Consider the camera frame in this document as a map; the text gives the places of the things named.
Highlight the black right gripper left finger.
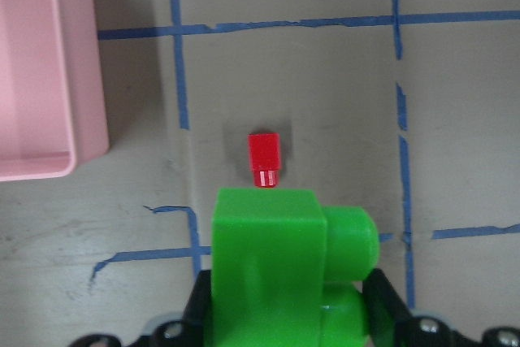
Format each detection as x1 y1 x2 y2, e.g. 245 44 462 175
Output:
137 270 211 346

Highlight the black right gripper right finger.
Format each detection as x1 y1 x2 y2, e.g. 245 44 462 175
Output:
363 268 447 346

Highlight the green toy block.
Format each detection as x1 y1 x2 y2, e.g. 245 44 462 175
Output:
205 189 379 346

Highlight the red toy block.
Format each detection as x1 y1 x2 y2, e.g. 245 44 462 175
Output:
248 132 282 189

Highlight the pink plastic box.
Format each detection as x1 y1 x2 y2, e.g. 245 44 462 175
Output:
1 0 109 182

